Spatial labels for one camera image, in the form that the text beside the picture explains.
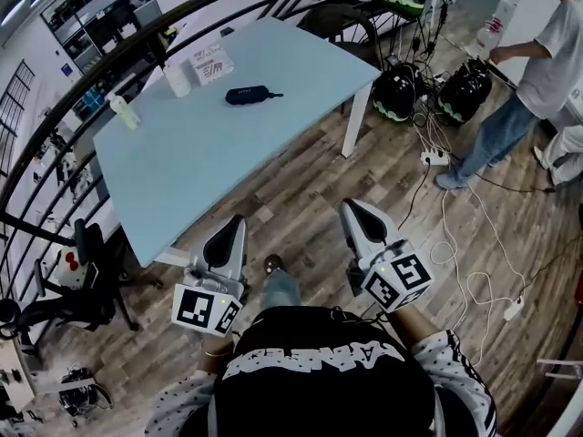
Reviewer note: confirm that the person's dark shoe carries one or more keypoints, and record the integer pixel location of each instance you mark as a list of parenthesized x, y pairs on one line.
[(273, 263)]

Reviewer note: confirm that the clear water jug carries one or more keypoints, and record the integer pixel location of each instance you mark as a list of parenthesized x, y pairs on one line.
[(496, 27)]

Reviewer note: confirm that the person's left forearm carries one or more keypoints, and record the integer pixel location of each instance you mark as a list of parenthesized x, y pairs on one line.
[(218, 353)]

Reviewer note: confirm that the black curved metal railing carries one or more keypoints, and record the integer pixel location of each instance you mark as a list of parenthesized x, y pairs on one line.
[(91, 75)]

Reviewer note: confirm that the white plastic canister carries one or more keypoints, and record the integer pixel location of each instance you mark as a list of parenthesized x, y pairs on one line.
[(177, 80)]

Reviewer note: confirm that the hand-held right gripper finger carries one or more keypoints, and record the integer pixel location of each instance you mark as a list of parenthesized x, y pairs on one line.
[(382, 228), (353, 230)]

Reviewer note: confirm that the black office chair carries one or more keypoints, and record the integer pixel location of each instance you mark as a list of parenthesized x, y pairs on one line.
[(91, 289)]

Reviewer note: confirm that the white power adapter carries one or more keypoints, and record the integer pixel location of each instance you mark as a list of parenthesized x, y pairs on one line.
[(514, 308)]

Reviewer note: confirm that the glass-front shelf unit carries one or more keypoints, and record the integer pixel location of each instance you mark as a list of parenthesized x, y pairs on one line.
[(100, 16)]

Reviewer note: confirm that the black glasses case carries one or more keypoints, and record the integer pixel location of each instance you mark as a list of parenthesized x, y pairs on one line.
[(246, 96)]

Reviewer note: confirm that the person's right forearm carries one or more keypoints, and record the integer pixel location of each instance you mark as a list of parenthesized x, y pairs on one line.
[(412, 328)]

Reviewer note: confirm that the white bag with red bow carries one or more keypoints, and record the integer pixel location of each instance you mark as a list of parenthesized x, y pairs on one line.
[(73, 267)]

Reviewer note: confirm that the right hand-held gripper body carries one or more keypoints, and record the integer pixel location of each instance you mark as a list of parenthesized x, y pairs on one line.
[(396, 276)]

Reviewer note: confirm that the white box with red print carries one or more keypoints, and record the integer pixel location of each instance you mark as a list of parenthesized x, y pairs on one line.
[(210, 64)]

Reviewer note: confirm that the light blue table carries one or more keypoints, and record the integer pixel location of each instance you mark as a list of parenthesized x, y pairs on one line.
[(214, 153)]

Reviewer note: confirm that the clear bottle with green liquid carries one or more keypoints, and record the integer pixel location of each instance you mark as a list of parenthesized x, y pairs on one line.
[(125, 113)]

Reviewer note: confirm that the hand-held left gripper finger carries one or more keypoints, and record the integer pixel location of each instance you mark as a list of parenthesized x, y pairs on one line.
[(241, 253), (214, 244)]

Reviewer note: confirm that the white power strip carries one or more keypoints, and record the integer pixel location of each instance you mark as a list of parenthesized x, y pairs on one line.
[(433, 158)]

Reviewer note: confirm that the person's black and white shirt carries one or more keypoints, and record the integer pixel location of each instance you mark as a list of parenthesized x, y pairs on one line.
[(319, 380)]

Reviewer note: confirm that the person's jeans leg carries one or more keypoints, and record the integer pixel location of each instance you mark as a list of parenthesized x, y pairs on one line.
[(281, 291)]

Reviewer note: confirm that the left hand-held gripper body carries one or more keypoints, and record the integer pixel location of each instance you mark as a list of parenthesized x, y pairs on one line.
[(205, 305)]

